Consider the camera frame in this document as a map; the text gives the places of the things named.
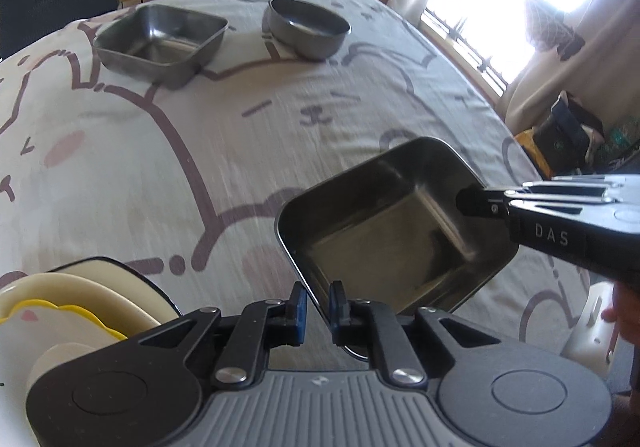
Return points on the dark backpack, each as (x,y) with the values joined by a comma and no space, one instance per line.
(565,137)

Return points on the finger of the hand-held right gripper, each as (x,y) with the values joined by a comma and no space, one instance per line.
(480,203)

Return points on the window with metal railing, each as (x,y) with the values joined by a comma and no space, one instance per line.
(480,2)

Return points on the square steel bowl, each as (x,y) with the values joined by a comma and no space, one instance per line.
(390,227)
(160,34)

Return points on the printed bear tablecloth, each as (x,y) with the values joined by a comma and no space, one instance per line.
(175,152)

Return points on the floral yellow-rimmed ceramic bowl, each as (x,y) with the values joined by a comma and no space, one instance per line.
(75,314)

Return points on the oval steel bowl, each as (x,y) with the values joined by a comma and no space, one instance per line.
(305,29)

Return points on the white plastic object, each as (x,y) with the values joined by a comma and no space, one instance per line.
(585,327)

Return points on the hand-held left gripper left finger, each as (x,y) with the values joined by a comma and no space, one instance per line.
(300,314)

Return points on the person's right hand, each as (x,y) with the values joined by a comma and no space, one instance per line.
(627,312)

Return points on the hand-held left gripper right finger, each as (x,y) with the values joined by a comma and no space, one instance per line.
(338,312)

